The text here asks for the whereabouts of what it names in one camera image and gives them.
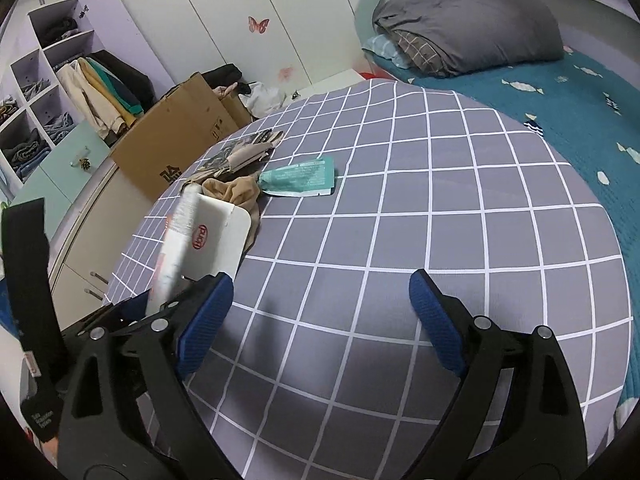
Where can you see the teal striped pillow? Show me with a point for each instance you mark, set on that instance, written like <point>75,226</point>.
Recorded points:
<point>382,47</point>

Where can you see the white wardrobe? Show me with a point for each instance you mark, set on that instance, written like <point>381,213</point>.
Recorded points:
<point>225,10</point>

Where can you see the black folded clothes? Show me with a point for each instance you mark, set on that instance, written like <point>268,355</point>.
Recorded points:
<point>57,27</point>

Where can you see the small cardboard box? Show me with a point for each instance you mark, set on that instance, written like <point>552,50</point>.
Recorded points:
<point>236,109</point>

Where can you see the white medicine box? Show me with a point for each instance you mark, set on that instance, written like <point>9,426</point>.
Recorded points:
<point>220,240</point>

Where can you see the pink butterfly sticker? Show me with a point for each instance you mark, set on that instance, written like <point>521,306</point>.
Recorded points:
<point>258,24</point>

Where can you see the white plastic bag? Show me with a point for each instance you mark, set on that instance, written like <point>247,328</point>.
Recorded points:
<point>262,99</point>

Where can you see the mustard hanging garment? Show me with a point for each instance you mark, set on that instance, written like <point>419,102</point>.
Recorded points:
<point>110,95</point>

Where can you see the grey blue folded clothes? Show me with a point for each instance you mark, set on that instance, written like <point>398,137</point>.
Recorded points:
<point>32,87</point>

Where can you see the grey checked tablecloth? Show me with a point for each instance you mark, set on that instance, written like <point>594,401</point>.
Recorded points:
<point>425,235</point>

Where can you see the grey duvet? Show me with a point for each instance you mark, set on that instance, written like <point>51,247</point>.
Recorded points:
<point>475,30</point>

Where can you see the dark folded jeans pile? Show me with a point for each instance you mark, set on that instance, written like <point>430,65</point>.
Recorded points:
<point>25,147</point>

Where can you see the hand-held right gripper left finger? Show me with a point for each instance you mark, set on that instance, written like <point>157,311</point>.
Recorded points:
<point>205,320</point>

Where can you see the brown folded clothes pile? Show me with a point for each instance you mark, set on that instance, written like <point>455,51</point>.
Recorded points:
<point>7,109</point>

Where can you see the green hanging garment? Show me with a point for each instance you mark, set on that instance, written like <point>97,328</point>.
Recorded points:
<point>122,90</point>

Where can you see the cream hanging jacket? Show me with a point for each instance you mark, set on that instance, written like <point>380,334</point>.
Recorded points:
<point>85,95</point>

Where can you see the blue folded jeans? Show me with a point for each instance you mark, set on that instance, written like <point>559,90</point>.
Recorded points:
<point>57,122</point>

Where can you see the teal sachet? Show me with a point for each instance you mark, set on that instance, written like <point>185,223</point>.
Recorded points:
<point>300,177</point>

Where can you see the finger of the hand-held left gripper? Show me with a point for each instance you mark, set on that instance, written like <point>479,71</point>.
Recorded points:
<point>132,307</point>

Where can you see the grey plaid blanket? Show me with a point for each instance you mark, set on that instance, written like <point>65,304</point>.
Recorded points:
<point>417,50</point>

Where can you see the narrow teal drawer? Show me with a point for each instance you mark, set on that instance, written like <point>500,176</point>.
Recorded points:
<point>60,170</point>

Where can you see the purple stair storage unit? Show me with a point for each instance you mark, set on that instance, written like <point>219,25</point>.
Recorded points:
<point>107,20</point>

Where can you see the white low platform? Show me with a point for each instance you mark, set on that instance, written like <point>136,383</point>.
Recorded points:
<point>340,80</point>

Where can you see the large cardboard box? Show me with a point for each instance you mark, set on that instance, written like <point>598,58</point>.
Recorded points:
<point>180,125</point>

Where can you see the black cloth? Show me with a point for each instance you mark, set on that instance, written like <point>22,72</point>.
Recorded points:
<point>222,75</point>

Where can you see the white low cabinet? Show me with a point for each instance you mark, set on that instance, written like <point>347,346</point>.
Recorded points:
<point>85,255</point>

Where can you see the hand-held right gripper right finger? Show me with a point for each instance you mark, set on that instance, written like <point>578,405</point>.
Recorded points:
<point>435,325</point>

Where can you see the pine cone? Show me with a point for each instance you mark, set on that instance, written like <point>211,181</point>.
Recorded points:
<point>85,163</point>

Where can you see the black hanging coat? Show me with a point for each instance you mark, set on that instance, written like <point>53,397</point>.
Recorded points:
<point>132,75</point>

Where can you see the beige stocking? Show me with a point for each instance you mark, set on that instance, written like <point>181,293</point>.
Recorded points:
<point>235,197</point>

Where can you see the teal candy print bedsheet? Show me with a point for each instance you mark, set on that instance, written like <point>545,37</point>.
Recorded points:
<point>575,110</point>

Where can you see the patterned stocking package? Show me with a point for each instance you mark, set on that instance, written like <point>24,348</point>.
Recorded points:
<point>240,152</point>

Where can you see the faded pink flower sticker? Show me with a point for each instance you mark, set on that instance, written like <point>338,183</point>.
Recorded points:
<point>285,72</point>

